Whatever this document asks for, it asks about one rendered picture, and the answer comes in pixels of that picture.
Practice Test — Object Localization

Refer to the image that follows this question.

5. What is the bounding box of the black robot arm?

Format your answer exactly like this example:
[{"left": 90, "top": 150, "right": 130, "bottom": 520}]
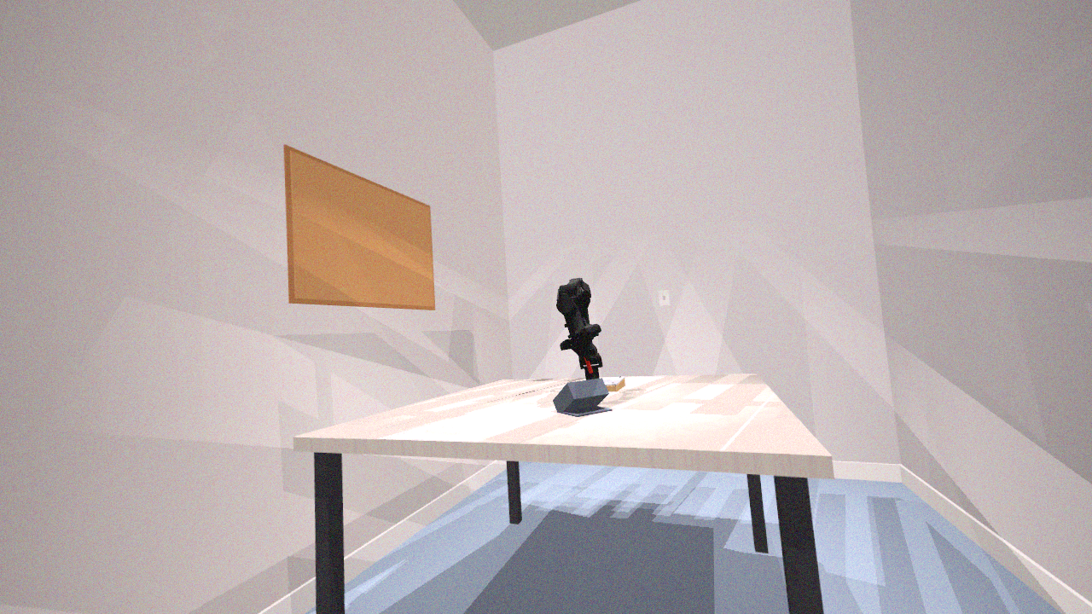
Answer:
[{"left": 556, "top": 278, "right": 603, "bottom": 380}]

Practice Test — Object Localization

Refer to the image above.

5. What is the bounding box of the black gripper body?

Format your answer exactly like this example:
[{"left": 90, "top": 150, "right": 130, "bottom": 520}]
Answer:
[{"left": 560, "top": 316, "right": 601, "bottom": 350}]

